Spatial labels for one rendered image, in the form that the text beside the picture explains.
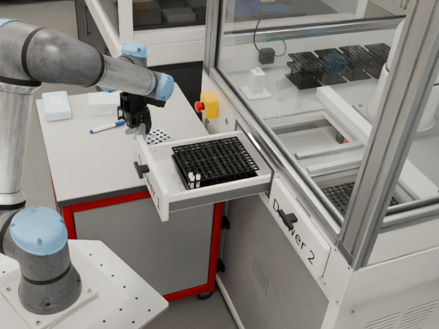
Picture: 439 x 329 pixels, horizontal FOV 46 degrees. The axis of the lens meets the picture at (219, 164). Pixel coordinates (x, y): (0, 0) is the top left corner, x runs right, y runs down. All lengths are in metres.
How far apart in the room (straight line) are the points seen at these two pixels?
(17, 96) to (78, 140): 0.70
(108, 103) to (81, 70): 0.85
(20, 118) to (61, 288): 0.41
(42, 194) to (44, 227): 1.65
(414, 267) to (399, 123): 0.51
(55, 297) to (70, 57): 0.56
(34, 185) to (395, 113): 2.24
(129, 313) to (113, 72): 0.59
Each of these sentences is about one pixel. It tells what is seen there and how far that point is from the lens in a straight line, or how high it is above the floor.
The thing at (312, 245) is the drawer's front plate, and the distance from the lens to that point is 1.36.
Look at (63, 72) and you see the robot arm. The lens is 1.14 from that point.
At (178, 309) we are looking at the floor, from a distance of 2.29.
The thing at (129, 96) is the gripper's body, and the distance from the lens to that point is 1.65.
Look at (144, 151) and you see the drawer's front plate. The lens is 1.54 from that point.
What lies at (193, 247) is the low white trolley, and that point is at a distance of 2.00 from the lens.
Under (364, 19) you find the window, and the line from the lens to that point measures 1.10.
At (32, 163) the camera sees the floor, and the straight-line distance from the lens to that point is 3.09.
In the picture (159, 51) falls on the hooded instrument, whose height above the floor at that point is 0.87.
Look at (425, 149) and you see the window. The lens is 1.13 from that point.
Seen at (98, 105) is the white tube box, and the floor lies 0.81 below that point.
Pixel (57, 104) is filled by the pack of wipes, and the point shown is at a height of 0.81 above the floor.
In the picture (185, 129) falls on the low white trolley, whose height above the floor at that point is 0.76.
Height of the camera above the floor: 1.85
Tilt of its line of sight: 38 degrees down
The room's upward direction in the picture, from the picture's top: 5 degrees clockwise
